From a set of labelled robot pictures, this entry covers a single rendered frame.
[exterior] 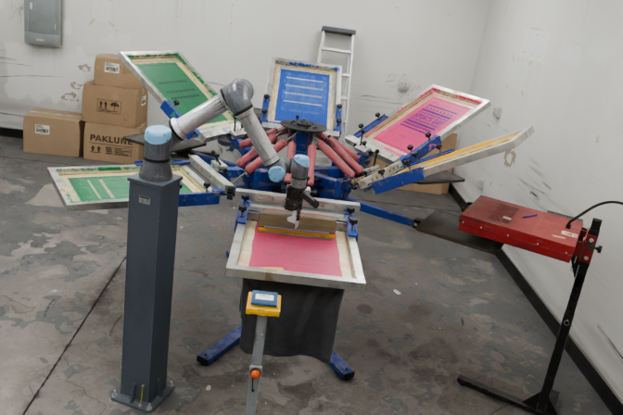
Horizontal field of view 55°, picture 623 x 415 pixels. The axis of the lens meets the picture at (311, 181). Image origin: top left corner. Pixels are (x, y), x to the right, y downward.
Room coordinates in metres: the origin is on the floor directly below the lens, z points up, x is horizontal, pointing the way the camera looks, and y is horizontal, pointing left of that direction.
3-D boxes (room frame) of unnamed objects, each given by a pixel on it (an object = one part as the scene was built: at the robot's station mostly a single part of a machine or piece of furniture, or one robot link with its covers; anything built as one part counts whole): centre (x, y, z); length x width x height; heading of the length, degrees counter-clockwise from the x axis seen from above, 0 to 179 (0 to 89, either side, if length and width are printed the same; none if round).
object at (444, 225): (3.38, -0.50, 0.91); 1.34 x 0.40 x 0.08; 64
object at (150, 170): (2.62, 0.72, 1.25); 0.15 x 0.15 x 0.10
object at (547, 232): (3.05, -1.17, 1.06); 0.61 x 0.46 x 0.12; 64
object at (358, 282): (2.63, 0.03, 0.97); 0.79 x 0.58 x 0.04; 4
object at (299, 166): (2.75, 0.06, 1.31); 0.09 x 0.08 x 0.11; 90
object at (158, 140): (2.63, 0.72, 1.37); 0.13 x 0.12 x 0.14; 0
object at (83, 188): (3.18, 0.85, 1.05); 1.08 x 0.61 x 0.23; 124
